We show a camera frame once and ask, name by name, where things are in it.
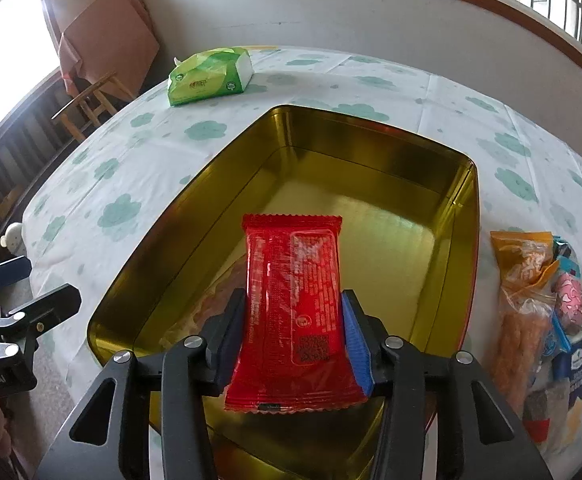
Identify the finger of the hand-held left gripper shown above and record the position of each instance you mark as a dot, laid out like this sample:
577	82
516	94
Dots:
3	272
53	302

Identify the green tissue pack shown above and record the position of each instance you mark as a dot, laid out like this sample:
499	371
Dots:
206	75

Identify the navy snack packet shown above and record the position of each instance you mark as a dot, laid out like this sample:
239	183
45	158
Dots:
576	367

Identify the pink candy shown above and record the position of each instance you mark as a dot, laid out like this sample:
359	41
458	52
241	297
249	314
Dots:
570	300

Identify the gold tin box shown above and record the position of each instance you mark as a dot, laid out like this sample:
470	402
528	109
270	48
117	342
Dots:
371	210

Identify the blue plum snack packet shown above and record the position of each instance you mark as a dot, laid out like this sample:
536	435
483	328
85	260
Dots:
566	257
558	337

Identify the dark wooden chair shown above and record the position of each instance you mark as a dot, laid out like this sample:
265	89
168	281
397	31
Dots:
11	160

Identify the red snack packet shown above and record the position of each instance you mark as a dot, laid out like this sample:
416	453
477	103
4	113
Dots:
291	310

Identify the wooden stool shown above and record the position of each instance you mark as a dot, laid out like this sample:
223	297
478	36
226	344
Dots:
91	102

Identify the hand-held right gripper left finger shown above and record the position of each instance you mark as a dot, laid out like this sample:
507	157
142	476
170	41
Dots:
225	345

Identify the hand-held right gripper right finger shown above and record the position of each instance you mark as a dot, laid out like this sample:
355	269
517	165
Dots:
357	345

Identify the cloud print tablecloth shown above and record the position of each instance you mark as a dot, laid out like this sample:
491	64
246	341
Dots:
321	85

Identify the silver foil snack packet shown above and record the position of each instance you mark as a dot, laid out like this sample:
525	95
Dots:
546	402

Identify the orange snack packet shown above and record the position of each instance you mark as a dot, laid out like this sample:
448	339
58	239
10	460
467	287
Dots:
523	310

